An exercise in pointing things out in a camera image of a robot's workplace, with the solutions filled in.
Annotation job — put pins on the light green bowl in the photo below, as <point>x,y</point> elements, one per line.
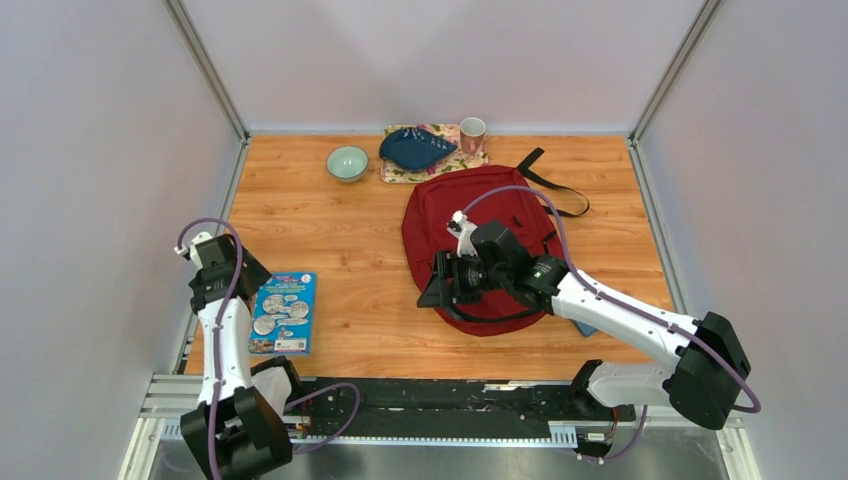
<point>347,163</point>

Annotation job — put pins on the dark blue leaf plate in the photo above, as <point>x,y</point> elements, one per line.
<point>415,149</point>

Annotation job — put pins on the floral tray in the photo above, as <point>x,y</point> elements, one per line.
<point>392,173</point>

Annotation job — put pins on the pink mug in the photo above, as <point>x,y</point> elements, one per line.
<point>472,135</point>

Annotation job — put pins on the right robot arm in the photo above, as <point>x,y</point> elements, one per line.
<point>699,367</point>

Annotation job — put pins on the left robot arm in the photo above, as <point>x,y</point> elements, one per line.
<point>236,430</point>

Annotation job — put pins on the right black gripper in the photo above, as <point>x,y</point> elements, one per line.
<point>438,292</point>

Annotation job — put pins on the red backpack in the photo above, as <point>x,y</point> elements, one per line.
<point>488,193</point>

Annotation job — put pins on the blue wallet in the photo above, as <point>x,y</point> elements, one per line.
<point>584,329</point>

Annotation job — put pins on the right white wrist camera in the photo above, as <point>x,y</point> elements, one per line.
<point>462,228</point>

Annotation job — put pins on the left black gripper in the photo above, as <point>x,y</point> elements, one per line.
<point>257,276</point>

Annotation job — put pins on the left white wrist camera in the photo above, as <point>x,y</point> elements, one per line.
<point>190,251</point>

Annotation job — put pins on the blue comic book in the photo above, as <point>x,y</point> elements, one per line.
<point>283,315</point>

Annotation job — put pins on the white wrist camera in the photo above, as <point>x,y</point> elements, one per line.
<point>190,251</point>
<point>462,228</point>

